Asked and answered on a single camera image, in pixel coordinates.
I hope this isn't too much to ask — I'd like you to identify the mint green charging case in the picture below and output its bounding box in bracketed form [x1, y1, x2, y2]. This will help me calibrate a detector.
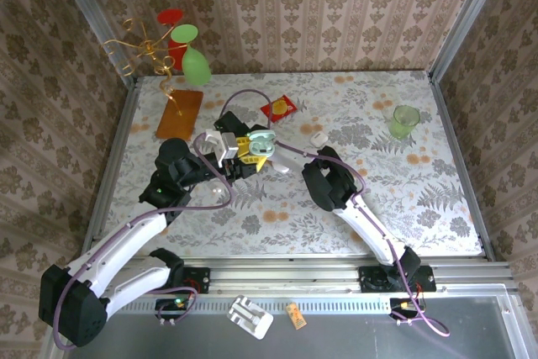
[246, 129, 278, 161]

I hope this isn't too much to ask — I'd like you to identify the red foil packet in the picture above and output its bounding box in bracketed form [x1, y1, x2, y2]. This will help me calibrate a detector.
[260, 93, 298, 124]

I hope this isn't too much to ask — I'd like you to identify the green wine glass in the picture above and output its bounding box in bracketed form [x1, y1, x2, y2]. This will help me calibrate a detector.
[171, 24, 212, 86]

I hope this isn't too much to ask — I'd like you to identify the floral table cover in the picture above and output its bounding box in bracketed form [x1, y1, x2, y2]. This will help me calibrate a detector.
[103, 71, 484, 257]

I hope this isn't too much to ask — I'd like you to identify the red wine glass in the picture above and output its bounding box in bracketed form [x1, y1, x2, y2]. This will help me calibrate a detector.
[157, 8, 187, 71]

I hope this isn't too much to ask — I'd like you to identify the small controller board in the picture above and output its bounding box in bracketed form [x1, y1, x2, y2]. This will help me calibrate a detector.
[155, 296, 198, 329]
[388, 296, 426, 326]

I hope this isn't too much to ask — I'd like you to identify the green plastic cup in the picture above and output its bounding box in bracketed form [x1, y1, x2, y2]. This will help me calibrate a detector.
[386, 104, 421, 140]

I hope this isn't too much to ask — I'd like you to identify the white plastic holder tray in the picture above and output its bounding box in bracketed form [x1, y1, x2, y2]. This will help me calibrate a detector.
[227, 294, 274, 340]

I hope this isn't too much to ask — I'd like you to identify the small orange packet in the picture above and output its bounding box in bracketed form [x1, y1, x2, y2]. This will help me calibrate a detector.
[286, 302, 308, 330]

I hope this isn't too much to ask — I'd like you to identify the gold wire rack orange base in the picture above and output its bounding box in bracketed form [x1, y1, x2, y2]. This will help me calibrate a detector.
[100, 18, 205, 141]

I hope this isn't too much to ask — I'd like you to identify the aluminium table side rail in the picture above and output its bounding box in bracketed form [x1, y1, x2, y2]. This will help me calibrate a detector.
[426, 71, 497, 261]
[82, 76, 142, 259]

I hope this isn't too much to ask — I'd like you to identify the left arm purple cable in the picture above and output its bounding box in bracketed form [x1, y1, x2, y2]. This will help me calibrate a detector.
[52, 131, 236, 351]

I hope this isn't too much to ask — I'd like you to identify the aluminium mounting rail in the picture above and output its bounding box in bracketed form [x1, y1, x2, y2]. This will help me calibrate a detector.
[180, 256, 516, 298]

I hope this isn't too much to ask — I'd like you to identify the slotted grey cable duct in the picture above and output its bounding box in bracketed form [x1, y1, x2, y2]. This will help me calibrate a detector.
[54, 294, 394, 314]

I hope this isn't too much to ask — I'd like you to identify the aluminium frame post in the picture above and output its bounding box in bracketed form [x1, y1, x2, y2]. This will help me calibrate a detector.
[427, 0, 512, 82]
[48, 0, 138, 82]

